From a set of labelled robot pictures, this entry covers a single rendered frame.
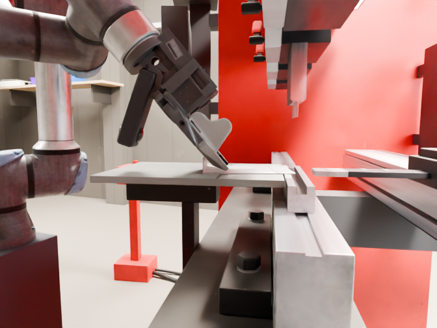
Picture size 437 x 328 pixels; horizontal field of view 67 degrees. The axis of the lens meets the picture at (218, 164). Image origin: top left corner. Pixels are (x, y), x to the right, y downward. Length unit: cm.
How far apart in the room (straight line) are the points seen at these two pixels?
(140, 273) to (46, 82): 173
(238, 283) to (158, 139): 419
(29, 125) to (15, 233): 523
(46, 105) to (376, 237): 93
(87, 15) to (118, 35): 5
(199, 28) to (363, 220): 143
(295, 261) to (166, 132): 422
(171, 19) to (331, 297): 144
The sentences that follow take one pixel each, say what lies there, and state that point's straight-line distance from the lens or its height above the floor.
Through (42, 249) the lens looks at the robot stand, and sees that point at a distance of 99.
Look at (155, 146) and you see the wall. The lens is 455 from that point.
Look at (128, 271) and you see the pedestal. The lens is 247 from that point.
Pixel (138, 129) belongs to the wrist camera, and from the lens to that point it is 50.
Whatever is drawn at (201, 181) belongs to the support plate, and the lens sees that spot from 43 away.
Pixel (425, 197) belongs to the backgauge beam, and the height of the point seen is 95.
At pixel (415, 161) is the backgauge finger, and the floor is 102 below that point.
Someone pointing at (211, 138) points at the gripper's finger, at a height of 105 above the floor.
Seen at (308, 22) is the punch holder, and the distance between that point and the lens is 39.
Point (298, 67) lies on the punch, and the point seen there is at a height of 114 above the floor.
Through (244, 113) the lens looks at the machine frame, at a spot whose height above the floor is 112.
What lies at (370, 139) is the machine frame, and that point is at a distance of 141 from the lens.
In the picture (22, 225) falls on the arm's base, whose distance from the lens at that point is 97.
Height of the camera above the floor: 107
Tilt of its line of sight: 6 degrees down
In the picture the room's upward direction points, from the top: straight up
